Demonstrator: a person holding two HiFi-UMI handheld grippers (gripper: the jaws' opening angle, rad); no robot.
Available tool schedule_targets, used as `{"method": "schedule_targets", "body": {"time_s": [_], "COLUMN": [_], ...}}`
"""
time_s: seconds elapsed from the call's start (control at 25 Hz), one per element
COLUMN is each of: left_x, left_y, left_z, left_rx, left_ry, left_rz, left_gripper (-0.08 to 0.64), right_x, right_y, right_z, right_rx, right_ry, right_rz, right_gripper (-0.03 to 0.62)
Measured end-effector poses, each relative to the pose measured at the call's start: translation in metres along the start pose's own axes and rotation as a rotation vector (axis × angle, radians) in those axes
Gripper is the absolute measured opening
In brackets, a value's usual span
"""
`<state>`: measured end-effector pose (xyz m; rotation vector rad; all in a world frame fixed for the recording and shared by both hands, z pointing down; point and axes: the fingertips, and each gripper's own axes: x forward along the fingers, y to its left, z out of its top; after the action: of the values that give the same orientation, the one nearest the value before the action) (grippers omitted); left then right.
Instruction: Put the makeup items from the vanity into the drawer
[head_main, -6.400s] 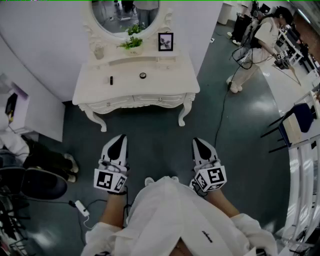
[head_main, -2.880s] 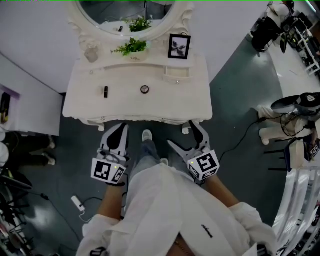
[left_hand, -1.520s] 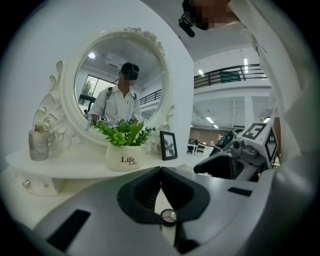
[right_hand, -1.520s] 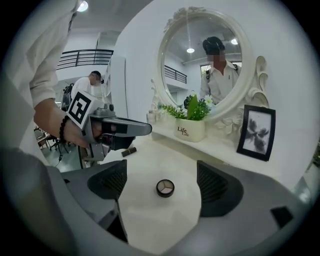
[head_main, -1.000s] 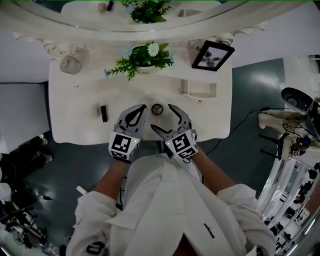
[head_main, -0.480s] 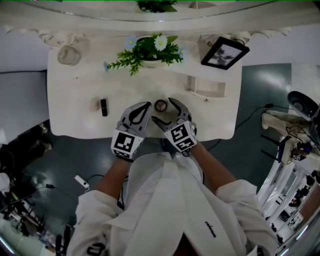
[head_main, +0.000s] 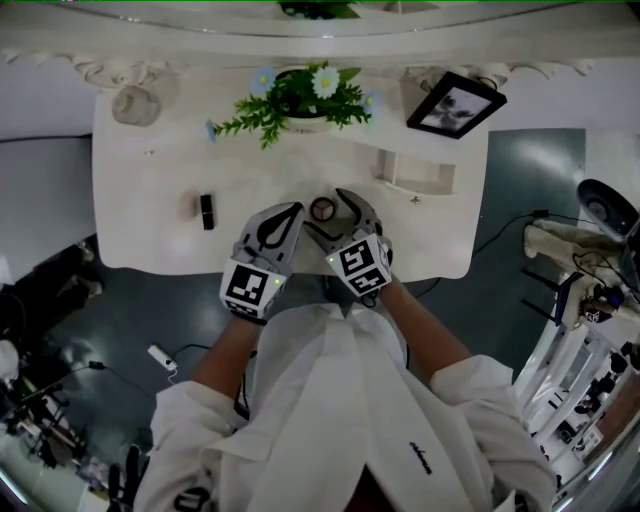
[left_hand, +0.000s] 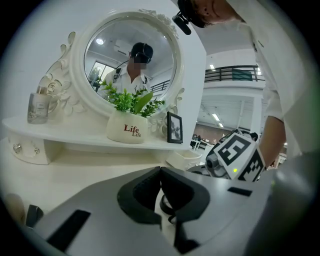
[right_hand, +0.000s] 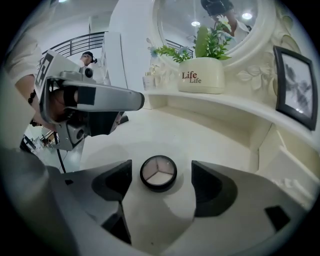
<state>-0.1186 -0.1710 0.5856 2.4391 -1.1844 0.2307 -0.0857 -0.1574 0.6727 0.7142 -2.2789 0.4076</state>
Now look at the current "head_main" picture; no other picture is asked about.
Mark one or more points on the grey headset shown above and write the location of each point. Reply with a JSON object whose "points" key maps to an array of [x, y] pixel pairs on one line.
{"points": [[607, 210]]}

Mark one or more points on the potted plant with flowers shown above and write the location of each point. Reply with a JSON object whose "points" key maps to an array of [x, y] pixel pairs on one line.
{"points": [[295, 102]]}

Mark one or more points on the oval mirror with white frame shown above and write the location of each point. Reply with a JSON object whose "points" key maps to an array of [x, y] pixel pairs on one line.
{"points": [[250, 42]]}

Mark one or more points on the small round compact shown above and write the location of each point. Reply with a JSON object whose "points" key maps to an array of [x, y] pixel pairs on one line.
{"points": [[325, 209]]}

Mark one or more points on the person's white shirt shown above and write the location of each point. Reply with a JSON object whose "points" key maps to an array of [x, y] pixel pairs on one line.
{"points": [[325, 425]]}

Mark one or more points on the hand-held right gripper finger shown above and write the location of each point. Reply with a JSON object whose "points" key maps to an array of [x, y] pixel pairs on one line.
{"points": [[367, 212], [332, 242]]}

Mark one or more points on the white storage rack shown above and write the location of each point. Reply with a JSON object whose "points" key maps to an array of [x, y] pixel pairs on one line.
{"points": [[565, 380]]}

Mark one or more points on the white dressing table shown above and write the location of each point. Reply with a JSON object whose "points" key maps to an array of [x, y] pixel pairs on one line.
{"points": [[160, 250]]}

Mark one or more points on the black router with antennas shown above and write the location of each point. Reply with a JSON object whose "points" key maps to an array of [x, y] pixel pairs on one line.
{"points": [[562, 295]]}

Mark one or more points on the person's left forearm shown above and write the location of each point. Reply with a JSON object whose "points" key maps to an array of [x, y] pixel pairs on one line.
{"points": [[225, 360]]}

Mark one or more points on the black lipstick tube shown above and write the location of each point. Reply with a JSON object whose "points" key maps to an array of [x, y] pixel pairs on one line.
{"points": [[207, 212]]}

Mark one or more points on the black bag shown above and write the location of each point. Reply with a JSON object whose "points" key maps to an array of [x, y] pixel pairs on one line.
{"points": [[55, 280]]}

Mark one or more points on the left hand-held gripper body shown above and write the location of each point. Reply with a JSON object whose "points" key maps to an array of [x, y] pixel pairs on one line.
{"points": [[255, 287]]}

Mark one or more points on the black picture frame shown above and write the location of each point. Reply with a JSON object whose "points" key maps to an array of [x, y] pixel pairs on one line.
{"points": [[457, 105]]}

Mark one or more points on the white power strip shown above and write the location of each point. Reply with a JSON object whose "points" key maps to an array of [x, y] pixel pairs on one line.
{"points": [[161, 356]]}

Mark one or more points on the person's right forearm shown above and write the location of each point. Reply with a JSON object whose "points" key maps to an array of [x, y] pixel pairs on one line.
{"points": [[425, 335]]}

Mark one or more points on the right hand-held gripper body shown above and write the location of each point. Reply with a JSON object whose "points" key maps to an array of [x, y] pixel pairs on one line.
{"points": [[360, 260]]}

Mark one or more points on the cream fluffy stool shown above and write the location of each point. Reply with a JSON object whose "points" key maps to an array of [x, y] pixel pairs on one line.
{"points": [[565, 240]]}

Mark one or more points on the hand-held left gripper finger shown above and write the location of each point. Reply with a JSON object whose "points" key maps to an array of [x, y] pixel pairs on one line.
{"points": [[292, 240], [260, 227]]}

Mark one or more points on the black power adapter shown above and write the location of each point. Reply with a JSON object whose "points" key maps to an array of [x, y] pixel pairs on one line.
{"points": [[97, 365]]}

